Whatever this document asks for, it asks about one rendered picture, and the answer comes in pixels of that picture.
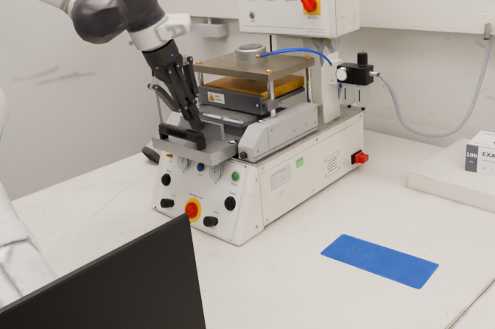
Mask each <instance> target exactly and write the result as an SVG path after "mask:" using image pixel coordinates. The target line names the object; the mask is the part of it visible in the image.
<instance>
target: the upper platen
mask: <svg viewBox="0 0 495 329"><path fill-rule="evenodd" d="M204 86H208V87H212V88H221V89H226V90H230V91H238V92H243V93H251V94H256V95H261V96H264V100H267V99H268V95H267V83H266V82H261V81H255V80H251V79H241V78H236V77H223V78H220V79H217V80H214V81H212V82H208V83H206V84H204ZM273 86H274V95H275V99H278V102H280V101H282V100H285V99H287V98H290V97H291V96H294V95H296V94H298V93H301V92H303V91H305V87H304V77H303V76H297V75H291V74H290V75H287V76H285V77H282V78H279V79H276V80H274V81H273Z"/></svg>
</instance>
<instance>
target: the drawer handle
mask: <svg viewBox="0 0 495 329"><path fill-rule="evenodd" d="M158 127H159V129H158V131H159V136H160V139H161V140H163V139H166V138H168V137H169V136H172V137H175V138H180V139H183V140H186V141H191V142H193V143H196V144H197V150H199V151H201V150H204V149H206V139H205V138H204V134H203V133H202V132H198V131H195V130H190V129H186V128H183V127H179V126H175V125H172V124H167V123H161V124H159V125H158Z"/></svg>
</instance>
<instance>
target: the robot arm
mask: <svg viewBox="0 0 495 329"><path fill-rule="evenodd" d="M39 1H42V2H44V3H47V4H50V5H52V6H53V7H56V8H59V9H61V10H62V11H63V12H64V13H66V14H67V15H68V16H69V18H70V19H71V20H72V22H73V25H74V29H75V31H76V33H77V34H78V35H79V36H80V37H81V38H82V39H83V40H84V41H86V42H89V43H92V44H103V43H108V42H109V41H111V40H113V39H114V38H115V37H116V36H118V35H120V34H121V33H123V31H125V30H127V32H128V34H129V36H130V37H131V39H132V40H129V44H130V46H133V45H135V47H136V48H137V49H138V50H139V51H141V52H142V54H143V55H144V58H145V60H146V61H147V64H148V65H149V67H150V68H151V70H152V76H153V79H152V82H151V83H149V84H148V86H147V87H148V88H149V89H150V90H152V91H155V92H156V93H157V94H158V96H159V97H160V98H161V99H162V100H163V102H164V103H165V104H166V105H167V106H168V107H169V109H170V110H171V111H173V112H176V113H180V112H181V113H182V115H183V117H184V119H185V120H186V121H188V122H189V123H190V125H191V127H192V129H193V130H197V131H201V130H202V129H203V128H204V126H203V123H202V121H201V120H200V117H199V116H198V113H199V110H198V108H197V105H196V104H197V100H195V99H196V98H197V97H198V96H199V91H198V88H197V82H196V79H195V75H194V69H193V57H192V56H186V55H184V56H182V54H180V53H179V50H178V47H177V45H176V43H175V41H174V38H176V37H179V36H181V35H185V34H186V33H188V32H190V29H191V26H192V24H191V19H190V17H189V14H188V13H165V12H164V11H163V9H162V8H161V6H160V5H159V4H158V0H39ZM182 68H183V71H182ZM183 73H184V74H183ZM159 80H160V81H162V82H164V84H165V86H166V87H168V89H169V92H170V93H171V95H172V97H171V96H170V95H169V94H168V93H167V92H166V91H165V90H164V89H163V88H162V87H161V86H162V85H161V84H160V82H159ZM186 102H187V103H186ZM9 117H10V114H9V110H8V104H7V98H6V94H5V92H4V91H3V90H2V88H1V87H0V140H1V136H2V133H3V130H4V127H5V125H6V123H7V121H8V119H9ZM58 278H59V277H58V276H57V274H56V273H55V271H54V270H53V268H52V267H51V266H50V264H49V263H48V261H47V260H46V259H45V258H44V256H43V254H42V250H41V247H40V245H39V244H38V242H37V240H36V239H35V237H34V235H33V234H32V231H31V230H30V228H29V227H28V226H27V225H26V224H25V222H24V221H23V220H22V219H19V217H18V214H17V213H16V211H15V208H14V207H13V204H12V203H11V201H10V198H9V197H8V195H7V192H6V191H5V189H4V186H3V185H2V183H1V181H0V308H2V307H4V306H6V305H8V304H10V303H12V302H14V301H16V300H17V299H19V298H21V297H23V296H25V295H27V294H29V293H31V292H33V291H35V290H36V289H39V288H40V287H42V286H45V285H46V284H48V283H51V282H52V281H54V280H56V279H58Z"/></svg>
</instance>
